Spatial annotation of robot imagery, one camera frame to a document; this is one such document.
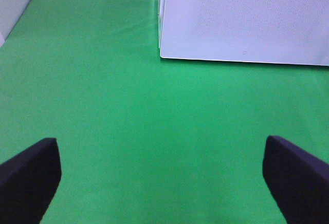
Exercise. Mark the green table cloth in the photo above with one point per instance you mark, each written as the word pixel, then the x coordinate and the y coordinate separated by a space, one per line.
pixel 143 139

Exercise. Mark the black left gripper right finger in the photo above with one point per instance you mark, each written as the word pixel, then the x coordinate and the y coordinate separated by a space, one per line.
pixel 297 180

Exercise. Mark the white microwave oven body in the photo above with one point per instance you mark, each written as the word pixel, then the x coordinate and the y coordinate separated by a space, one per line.
pixel 160 4

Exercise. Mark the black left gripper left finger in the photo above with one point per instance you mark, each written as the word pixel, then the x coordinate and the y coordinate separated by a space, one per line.
pixel 29 181

